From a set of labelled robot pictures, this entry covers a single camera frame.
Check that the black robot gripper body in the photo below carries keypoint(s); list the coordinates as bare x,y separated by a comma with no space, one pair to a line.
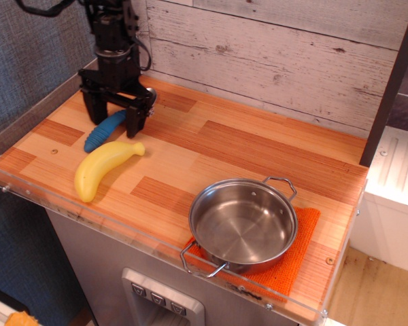
118,76

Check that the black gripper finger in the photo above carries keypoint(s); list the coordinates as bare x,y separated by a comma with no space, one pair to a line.
96,105
135,120

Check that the blue handled metal spoon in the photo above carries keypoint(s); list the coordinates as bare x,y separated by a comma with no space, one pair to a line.
103,131

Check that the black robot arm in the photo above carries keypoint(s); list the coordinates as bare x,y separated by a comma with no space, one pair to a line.
114,25

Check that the orange knitted rag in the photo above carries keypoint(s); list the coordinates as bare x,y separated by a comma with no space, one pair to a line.
277,282

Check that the yellow plastic banana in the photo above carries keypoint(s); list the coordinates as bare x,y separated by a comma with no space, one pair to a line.
101,161

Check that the clear acrylic table guard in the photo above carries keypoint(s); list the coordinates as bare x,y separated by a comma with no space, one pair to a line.
316,278

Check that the stainless steel pot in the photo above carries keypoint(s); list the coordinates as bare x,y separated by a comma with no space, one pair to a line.
242,225

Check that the grey toy kitchen cabinet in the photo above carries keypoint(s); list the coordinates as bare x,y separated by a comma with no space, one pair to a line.
134,276

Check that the yellow object at corner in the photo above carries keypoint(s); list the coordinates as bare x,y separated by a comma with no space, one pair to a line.
21,319

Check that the dark right frame post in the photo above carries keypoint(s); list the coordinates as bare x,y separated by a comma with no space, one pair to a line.
386,104

